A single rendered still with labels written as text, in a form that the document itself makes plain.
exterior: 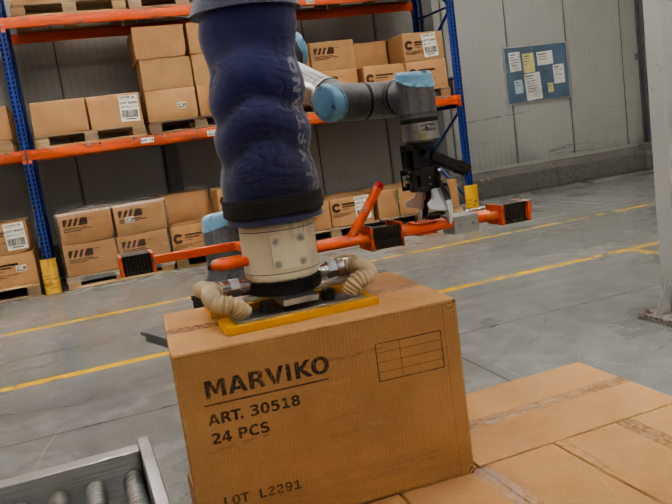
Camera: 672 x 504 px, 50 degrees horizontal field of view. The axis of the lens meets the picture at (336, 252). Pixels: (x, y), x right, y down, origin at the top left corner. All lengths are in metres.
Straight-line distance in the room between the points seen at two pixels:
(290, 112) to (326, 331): 0.46
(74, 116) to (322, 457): 7.43
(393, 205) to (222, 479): 8.19
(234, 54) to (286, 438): 0.79
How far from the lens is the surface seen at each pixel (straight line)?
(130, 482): 1.93
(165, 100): 8.77
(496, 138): 11.78
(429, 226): 1.74
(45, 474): 2.00
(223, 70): 1.55
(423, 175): 1.73
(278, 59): 1.55
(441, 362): 1.57
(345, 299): 1.57
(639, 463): 1.73
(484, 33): 11.82
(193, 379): 1.45
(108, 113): 8.71
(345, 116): 1.76
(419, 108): 1.73
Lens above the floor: 1.32
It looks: 9 degrees down
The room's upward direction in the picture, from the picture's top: 8 degrees counter-clockwise
